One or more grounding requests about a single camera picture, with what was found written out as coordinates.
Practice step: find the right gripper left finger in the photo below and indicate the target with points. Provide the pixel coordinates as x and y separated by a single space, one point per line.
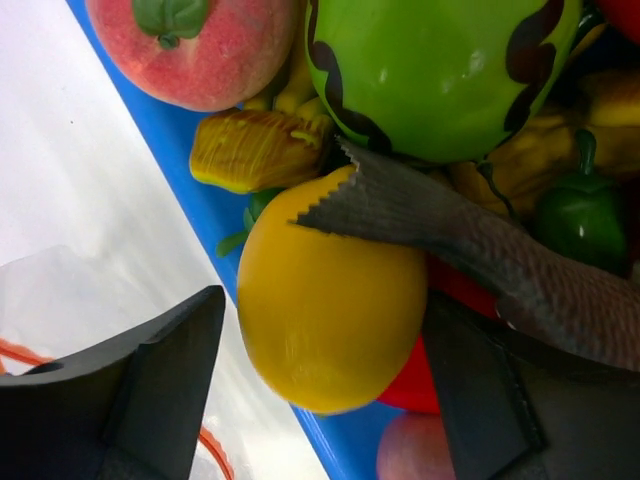
129 407

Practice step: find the red toy bell pepper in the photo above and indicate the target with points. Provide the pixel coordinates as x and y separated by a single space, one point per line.
413 388

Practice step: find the yellow toy lemon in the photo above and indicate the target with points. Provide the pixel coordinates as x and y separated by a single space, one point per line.
328 321

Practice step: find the blue plastic bin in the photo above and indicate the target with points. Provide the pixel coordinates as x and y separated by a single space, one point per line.
345 445

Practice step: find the purple toy onion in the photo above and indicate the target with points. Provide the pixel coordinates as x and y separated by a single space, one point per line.
414 446

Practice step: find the yellow toy mushroom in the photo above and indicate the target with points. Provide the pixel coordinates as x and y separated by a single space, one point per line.
245 151

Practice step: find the small green toy pepper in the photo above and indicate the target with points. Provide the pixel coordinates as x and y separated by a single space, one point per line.
582 216

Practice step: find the clear zip top bag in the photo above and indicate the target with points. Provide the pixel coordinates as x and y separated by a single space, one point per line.
54 304

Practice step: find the grey toy fish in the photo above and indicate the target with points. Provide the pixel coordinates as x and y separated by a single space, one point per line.
574 307

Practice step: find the green striped toy watermelon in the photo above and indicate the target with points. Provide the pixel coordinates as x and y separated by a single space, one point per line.
442 81

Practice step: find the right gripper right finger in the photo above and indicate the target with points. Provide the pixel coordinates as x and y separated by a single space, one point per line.
514 408

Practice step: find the pink toy peach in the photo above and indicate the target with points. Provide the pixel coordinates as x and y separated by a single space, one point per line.
199 55

